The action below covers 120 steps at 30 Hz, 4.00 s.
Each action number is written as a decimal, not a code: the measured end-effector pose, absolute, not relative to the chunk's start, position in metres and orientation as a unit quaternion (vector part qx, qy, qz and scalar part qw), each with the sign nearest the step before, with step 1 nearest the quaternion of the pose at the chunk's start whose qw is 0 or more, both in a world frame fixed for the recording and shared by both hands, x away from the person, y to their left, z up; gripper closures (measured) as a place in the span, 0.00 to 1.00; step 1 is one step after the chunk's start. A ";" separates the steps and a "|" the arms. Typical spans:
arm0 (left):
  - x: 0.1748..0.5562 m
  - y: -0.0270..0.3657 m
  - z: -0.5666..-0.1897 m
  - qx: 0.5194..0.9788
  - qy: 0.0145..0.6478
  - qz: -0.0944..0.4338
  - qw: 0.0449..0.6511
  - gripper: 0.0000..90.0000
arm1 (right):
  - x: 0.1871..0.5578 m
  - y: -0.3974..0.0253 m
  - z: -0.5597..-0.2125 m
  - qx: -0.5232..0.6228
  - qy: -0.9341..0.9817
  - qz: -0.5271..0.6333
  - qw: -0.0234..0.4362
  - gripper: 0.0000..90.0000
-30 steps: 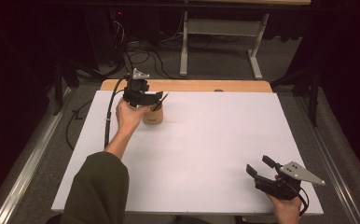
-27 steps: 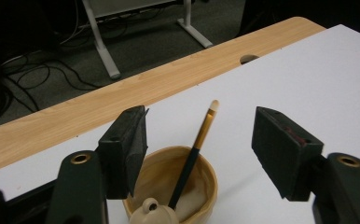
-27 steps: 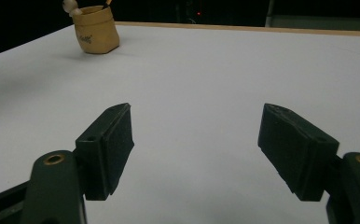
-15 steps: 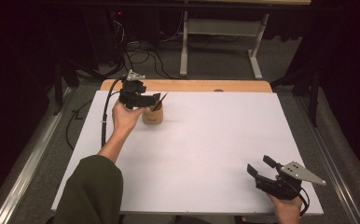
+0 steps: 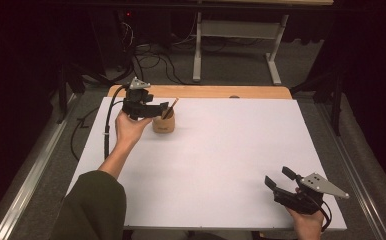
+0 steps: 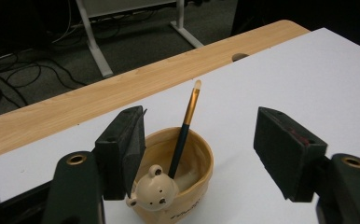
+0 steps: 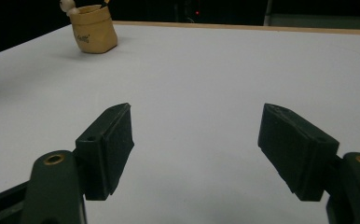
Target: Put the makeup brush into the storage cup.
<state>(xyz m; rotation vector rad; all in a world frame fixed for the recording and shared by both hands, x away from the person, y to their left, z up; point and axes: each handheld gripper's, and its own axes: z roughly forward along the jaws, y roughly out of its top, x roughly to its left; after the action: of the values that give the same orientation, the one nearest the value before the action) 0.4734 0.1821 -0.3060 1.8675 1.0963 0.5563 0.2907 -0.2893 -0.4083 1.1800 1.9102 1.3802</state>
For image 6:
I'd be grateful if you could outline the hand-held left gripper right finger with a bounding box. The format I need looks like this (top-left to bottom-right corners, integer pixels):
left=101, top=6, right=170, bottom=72
left=253, top=106, right=328, bottom=203

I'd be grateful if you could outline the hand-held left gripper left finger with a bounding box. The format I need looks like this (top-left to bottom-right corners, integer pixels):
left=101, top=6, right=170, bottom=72
left=94, top=105, right=148, bottom=201

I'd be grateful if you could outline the dark blue gold-ferrule brush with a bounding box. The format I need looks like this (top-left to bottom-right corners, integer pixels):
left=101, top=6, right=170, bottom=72
left=167, top=79, right=202, bottom=180

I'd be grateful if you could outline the yellow ceramic bear pen holder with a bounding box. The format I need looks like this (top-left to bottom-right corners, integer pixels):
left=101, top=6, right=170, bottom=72
left=125, top=126, right=215, bottom=224

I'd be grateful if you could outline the black floor cable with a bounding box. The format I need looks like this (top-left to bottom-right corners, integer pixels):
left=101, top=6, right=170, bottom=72
left=0, top=50, right=88, bottom=108

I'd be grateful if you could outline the white floor cable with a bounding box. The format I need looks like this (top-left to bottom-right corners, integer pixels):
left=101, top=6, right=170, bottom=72
left=50, top=0, right=74, bottom=45

